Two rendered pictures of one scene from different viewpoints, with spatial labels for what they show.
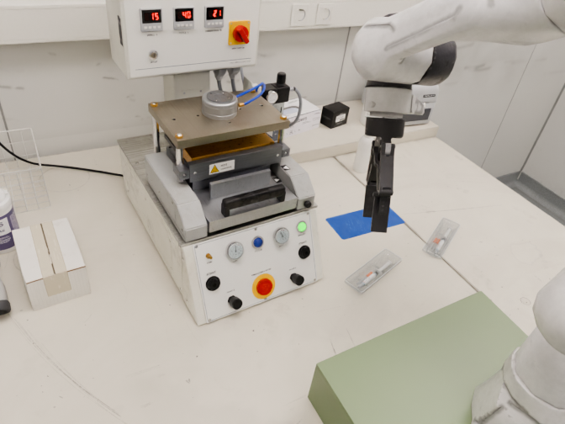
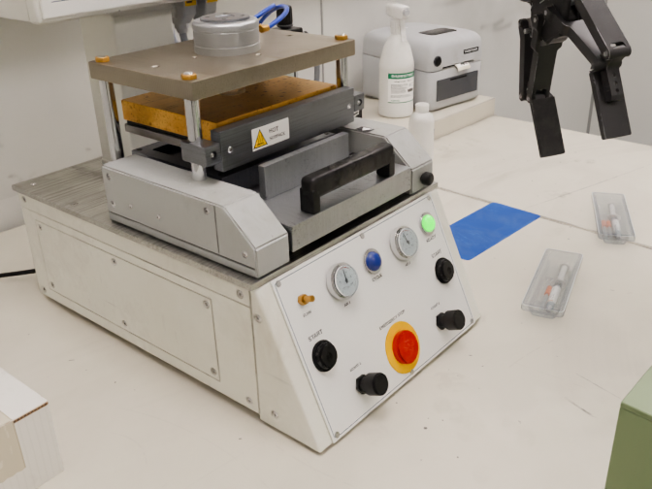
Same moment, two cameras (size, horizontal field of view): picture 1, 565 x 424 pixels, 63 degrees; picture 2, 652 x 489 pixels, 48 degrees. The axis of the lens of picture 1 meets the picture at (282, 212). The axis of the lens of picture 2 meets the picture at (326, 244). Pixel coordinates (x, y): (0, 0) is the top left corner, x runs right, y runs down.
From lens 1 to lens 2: 0.42 m
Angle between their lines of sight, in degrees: 16
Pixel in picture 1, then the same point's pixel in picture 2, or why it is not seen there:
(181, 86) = (127, 41)
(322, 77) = not seen: hidden behind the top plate
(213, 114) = (225, 47)
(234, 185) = (299, 167)
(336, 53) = (310, 21)
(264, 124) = (318, 47)
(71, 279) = (22, 441)
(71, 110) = not seen: outside the picture
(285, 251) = (416, 273)
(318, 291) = (487, 338)
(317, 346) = (552, 414)
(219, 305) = (345, 401)
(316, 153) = not seen: hidden behind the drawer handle
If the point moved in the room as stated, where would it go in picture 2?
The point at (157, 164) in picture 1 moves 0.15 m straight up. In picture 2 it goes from (137, 169) to (116, 34)
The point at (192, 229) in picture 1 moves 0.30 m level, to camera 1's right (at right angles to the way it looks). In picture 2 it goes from (265, 245) to (538, 210)
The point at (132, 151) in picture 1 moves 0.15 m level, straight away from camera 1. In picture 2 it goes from (52, 191) to (20, 162)
